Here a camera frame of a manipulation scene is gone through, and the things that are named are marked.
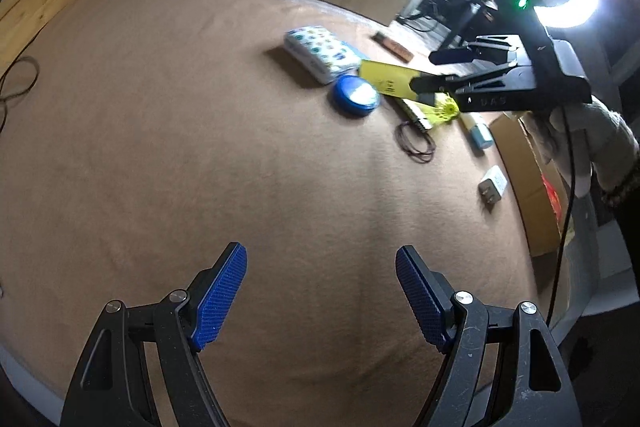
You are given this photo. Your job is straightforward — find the brown wooden stick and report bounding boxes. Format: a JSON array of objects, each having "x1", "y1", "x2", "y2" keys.
[{"x1": 372, "y1": 32, "x2": 415, "y2": 62}]

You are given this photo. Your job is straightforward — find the person's right hand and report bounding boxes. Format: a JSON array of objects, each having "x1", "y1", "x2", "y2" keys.
[{"x1": 530, "y1": 102, "x2": 640, "y2": 198}]

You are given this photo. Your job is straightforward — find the black hair ties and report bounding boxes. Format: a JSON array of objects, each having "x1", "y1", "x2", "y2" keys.
[{"x1": 397, "y1": 121, "x2": 436, "y2": 164}]

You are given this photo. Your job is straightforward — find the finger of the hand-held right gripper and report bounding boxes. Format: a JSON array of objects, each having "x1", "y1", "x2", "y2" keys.
[
  {"x1": 428, "y1": 34, "x2": 526, "y2": 68},
  {"x1": 409, "y1": 61, "x2": 521, "y2": 104}
]

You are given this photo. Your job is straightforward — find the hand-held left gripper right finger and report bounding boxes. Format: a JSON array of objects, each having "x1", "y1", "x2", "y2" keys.
[{"x1": 395, "y1": 245, "x2": 583, "y2": 427}]

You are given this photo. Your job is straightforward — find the pale striped comb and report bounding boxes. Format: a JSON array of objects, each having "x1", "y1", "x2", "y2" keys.
[{"x1": 399, "y1": 98, "x2": 434, "y2": 131}]

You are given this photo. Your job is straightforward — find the black floor cable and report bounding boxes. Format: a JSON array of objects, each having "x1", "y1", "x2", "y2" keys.
[{"x1": 0, "y1": 57, "x2": 41, "y2": 132}]

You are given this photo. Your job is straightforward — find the red bag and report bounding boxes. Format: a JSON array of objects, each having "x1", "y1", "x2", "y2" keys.
[{"x1": 541, "y1": 174, "x2": 563, "y2": 228}]

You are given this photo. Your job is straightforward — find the white charger plug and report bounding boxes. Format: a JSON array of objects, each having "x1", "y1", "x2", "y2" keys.
[{"x1": 477, "y1": 165, "x2": 510, "y2": 212}]

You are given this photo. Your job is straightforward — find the white blue sunscreen bottle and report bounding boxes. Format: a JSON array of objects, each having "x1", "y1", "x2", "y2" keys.
[{"x1": 460, "y1": 111, "x2": 496, "y2": 156}]

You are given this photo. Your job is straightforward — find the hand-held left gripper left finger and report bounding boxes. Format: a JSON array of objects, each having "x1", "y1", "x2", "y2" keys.
[{"x1": 60, "y1": 242, "x2": 248, "y2": 427}]

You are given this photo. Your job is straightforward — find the patterned tissue pack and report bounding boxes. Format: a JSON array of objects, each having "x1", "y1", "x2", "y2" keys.
[{"x1": 283, "y1": 25, "x2": 362, "y2": 86}]

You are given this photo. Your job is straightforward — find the yellow shuttlecock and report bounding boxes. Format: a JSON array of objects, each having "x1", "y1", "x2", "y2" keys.
[{"x1": 422, "y1": 93, "x2": 461, "y2": 130}]

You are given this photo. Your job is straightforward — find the yellow packet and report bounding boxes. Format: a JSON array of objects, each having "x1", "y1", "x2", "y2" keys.
[{"x1": 358, "y1": 59, "x2": 426, "y2": 102}]

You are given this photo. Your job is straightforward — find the blue round tin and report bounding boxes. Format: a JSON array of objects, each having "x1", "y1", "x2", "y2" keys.
[{"x1": 331, "y1": 75, "x2": 381, "y2": 118}]

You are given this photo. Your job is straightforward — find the cardboard box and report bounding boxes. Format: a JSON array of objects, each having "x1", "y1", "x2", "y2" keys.
[{"x1": 487, "y1": 112, "x2": 576, "y2": 258}]

